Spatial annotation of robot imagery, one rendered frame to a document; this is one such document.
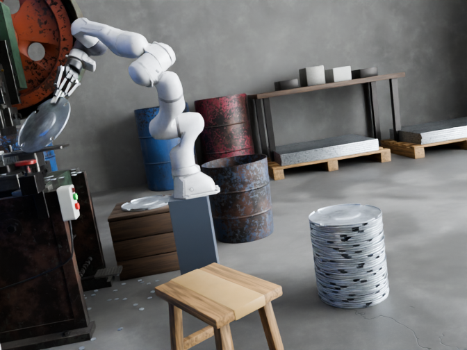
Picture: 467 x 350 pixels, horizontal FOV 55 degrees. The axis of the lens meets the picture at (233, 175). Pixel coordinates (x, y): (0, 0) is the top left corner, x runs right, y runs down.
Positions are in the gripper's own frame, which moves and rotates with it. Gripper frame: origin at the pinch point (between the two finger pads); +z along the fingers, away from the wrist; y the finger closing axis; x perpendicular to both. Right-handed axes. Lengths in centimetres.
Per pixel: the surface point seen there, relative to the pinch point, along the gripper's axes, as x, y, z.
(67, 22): -14.4, 5.5, -44.6
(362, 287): 124, -77, 47
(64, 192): 22.5, -7.7, 43.4
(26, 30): -33, 12, -37
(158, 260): 12, -87, 43
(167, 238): 17, -83, 32
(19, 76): -18.8, 10.1, -6.6
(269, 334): 112, -28, 78
